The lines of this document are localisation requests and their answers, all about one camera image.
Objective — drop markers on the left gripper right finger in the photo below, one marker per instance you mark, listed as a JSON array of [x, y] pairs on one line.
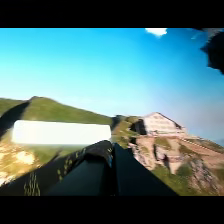
[[135, 180]]

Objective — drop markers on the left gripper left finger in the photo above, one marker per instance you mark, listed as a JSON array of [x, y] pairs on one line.
[[87, 178]]

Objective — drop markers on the black patterned garment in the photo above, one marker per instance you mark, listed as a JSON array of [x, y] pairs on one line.
[[50, 176]]

